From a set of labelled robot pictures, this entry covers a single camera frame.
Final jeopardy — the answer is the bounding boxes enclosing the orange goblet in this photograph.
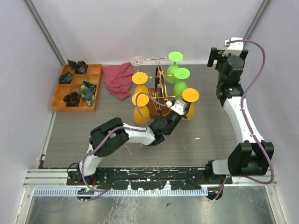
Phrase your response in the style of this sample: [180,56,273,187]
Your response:
[182,88,200,120]
[132,72,149,94]
[132,93,150,125]

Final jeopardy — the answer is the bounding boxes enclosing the clear wine glass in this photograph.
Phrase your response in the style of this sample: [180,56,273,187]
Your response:
[130,56,144,72]

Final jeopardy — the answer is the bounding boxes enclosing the maroon cloth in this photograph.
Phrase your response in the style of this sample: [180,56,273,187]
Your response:
[102,63,134,100]

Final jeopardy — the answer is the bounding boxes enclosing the blue yellow floral cloth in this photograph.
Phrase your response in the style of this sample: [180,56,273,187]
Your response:
[78,80,97,107]

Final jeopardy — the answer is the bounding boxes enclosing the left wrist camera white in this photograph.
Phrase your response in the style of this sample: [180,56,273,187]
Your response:
[165,99,187,116]

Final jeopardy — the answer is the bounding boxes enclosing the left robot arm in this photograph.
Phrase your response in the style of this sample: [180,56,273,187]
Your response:
[77,109,189,185]

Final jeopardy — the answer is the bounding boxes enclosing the dark navy folded cloth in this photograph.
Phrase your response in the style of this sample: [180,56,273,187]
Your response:
[67,59,88,74]

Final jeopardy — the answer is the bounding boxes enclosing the black red cloth bundle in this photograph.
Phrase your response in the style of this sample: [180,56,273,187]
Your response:
[63,91,81,107]

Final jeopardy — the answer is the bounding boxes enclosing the dark green patterned cloth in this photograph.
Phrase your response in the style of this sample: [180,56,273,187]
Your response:
[58,71,73,84]

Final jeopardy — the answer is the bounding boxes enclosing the wooden compartment tray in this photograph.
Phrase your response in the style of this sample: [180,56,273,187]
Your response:
[50,64,102,112]

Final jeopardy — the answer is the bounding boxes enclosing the orange goblet front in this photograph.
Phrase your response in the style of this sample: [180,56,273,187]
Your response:
[182,88,200,120]

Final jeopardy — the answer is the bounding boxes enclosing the green goblet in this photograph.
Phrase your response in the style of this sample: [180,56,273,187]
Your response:
[166,51,183,84]
[173,68,190,99]

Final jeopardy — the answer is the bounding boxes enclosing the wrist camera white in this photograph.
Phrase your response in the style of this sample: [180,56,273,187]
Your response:
[222,37,244,57]
[165,99,187,116]

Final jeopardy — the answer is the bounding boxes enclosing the gold wire glass rack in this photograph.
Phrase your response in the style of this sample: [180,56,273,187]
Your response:
[144,56,175,104]

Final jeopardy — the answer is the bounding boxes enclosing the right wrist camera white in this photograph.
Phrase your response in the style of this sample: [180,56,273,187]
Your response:
[222,37,244,57]

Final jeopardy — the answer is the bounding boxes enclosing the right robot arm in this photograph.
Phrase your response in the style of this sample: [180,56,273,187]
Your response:
[205,48,275,184]

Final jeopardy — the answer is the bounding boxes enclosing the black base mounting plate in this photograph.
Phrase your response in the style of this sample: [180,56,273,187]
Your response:
[66,167,233,191]

